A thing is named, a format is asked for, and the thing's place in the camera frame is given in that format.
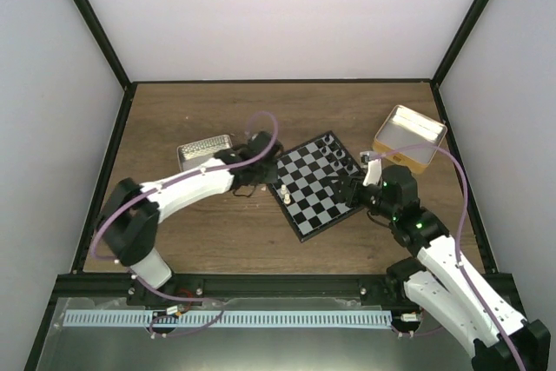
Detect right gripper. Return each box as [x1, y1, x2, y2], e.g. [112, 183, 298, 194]
[327, 176, 397, 221]

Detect yellow metal tin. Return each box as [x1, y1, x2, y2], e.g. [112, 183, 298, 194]
[372, 105, 447, 174]

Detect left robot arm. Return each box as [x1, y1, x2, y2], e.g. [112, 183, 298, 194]
[90, 131, 283, 305]

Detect light blue slotted rail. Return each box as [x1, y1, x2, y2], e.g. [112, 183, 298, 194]
[62, 309, 392, 330]

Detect black white chessboard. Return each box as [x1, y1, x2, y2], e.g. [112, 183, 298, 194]
[267, 130, 364, 242]

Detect pink metal tin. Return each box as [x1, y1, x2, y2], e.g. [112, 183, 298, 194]
[176, 134, 232, 171]

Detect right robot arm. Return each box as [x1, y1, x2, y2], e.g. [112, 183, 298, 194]
[332, 166, 551, 370]

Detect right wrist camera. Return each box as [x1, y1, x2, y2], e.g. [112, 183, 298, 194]
[360, 150, 382, 187]

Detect black aluminium frame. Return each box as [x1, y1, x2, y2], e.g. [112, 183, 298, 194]
[23, 0, 556, 371]

